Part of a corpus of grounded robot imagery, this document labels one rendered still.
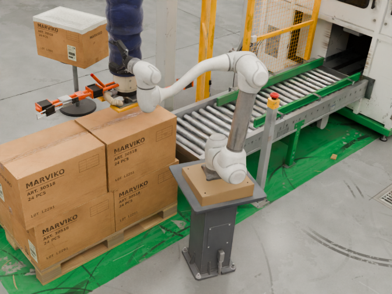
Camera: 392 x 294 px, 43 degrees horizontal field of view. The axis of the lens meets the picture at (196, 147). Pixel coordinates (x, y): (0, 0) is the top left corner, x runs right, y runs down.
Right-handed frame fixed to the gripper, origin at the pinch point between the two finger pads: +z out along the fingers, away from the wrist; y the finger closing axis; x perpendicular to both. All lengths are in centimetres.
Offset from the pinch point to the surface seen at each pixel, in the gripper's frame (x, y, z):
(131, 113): 32, 63, 26
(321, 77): 277, 105, 26
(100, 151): -9, 68, 3
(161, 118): 45, 63, 8
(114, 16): 14.8, -13.3, 18.2
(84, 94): -8.4, 33.1, 20.3
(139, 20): 28.8, -10.0, 11.7
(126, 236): 10, 155, 5
